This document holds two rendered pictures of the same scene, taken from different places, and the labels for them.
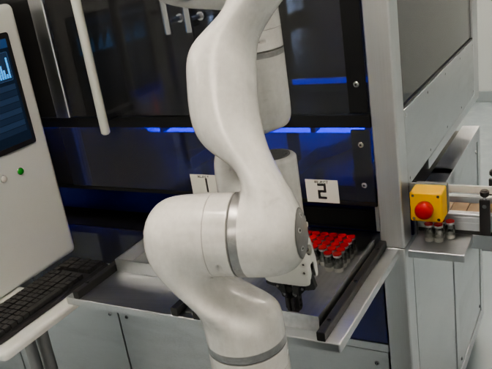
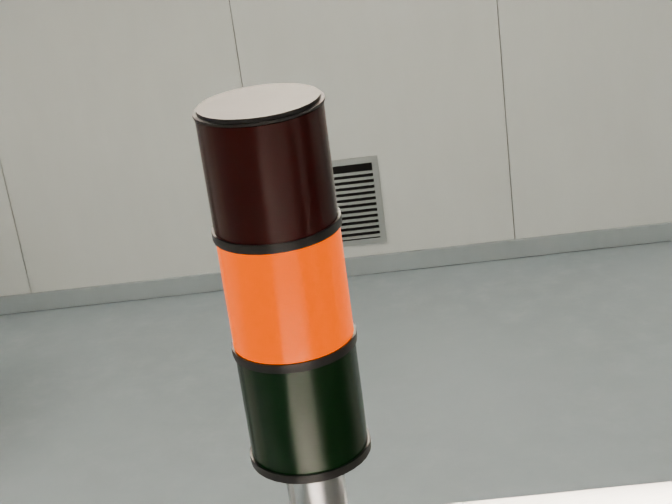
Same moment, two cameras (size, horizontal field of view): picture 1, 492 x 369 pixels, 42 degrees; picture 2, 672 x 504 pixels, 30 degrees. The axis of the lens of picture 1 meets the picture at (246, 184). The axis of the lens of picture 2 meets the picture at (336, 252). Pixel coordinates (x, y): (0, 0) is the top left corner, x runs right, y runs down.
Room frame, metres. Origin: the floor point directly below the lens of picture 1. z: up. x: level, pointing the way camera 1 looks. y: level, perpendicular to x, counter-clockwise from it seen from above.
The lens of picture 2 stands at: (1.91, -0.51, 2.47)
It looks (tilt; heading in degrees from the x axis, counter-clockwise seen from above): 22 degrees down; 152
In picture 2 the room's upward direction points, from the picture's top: 8 degrees counter-clockwise
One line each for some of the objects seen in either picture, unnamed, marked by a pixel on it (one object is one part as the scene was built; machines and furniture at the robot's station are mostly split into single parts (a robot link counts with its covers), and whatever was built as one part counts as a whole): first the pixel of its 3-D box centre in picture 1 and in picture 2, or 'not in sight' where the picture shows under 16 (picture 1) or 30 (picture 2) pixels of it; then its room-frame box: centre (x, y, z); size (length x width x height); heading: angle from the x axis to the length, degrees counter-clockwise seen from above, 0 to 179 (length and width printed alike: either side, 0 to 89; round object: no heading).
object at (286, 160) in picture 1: (275, 187); not in sight; (1.13, -0.05, 1.18); 0.09 x 0.08 x 0.13; 72
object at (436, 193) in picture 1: (429, 201); not in sight; (1.36, -0.41, 1.00); 0.08 x 0.07 x 0.07; 149
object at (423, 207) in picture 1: (424, 209); not in sight; (1.32, -0.39, 0.99); 0.04 x 0.04 x 0.04; 59
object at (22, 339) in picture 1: (34, 302); not in sight; (1.57, 0.61, 0.79); 0.45 x 0.28 x 0.03; 148
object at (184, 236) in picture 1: (214, 271); not in sight; (0.85, 0.07, 1.16); 0.19 x 0.12 x 0.24; 72
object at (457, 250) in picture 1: (442, 243); not in sight; (1.39, -0.44, 0.87); 0.14 x 0.13 x 0.02; 149
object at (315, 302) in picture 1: (294, 274); not in sight; (1.30, -0.08, 0.90); 0.34 x 0.26 x 0.04; 148
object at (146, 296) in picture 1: (239, 269); not in sight; (1.42, 0.05, 0.87); 0.70 x 0.48 x 0.02; 59
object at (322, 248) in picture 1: (310, 254); not in sight; (1.37, -0.12, 0.90); 0.18 x 0.02 x 0.05; 58
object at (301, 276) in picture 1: (287, 255); not in sight; (1.13, -0.06, 1.03); 0.10 x 0.08 x 0.11; 59
